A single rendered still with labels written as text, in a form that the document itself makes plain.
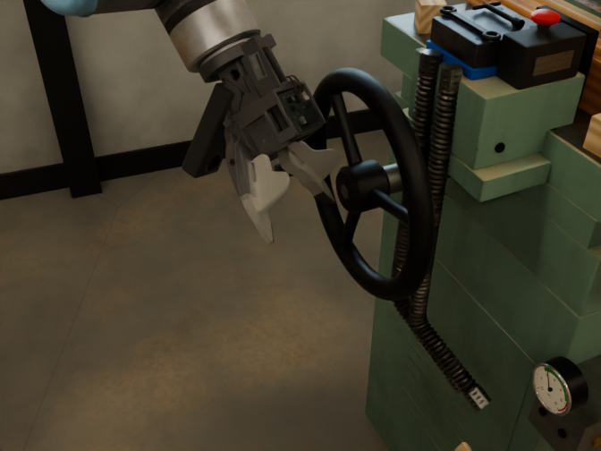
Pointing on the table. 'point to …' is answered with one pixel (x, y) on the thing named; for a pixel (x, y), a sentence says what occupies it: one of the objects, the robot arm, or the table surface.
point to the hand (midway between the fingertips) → (300, 225)
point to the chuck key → (501, 13)
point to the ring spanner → (470, 23)
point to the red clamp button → (545, 17)
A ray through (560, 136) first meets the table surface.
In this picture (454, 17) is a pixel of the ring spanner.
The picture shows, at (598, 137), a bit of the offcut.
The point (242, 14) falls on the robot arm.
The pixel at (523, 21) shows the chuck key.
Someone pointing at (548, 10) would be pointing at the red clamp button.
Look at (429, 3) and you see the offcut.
